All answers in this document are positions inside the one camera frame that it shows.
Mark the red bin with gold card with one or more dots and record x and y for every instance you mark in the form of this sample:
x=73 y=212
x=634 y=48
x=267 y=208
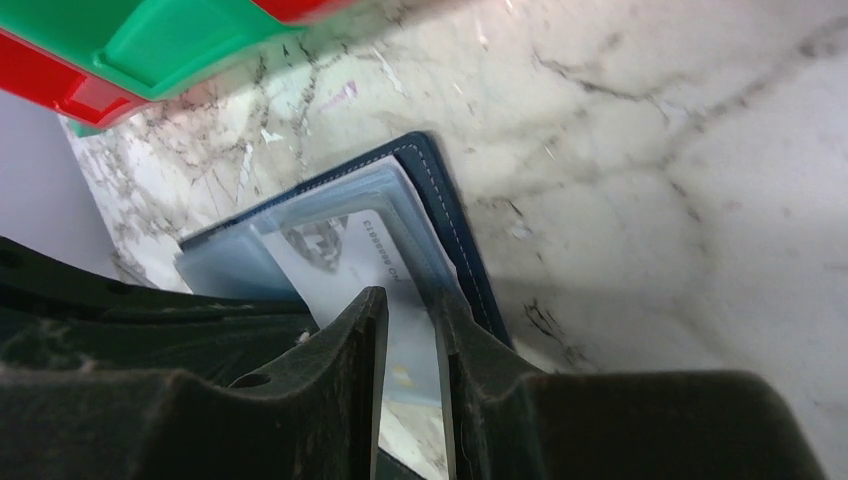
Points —
x=301 y=12

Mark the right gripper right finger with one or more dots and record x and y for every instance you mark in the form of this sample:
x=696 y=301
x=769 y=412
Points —
x=506 y=419

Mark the navy blue card holder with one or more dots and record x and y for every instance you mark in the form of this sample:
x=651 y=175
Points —
x=405 y=181

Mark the red bin with black card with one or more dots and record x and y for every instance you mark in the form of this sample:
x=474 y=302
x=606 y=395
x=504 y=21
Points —
x=41 y=78

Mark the green plastic bin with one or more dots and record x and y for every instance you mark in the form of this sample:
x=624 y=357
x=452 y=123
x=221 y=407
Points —
x=153 y=48

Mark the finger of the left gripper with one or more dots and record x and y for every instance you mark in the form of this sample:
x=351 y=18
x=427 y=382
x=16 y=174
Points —
x=220 y=349
x=39 y=284

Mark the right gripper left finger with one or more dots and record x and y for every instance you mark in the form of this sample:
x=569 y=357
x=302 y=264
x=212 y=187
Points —
x=312 y=413

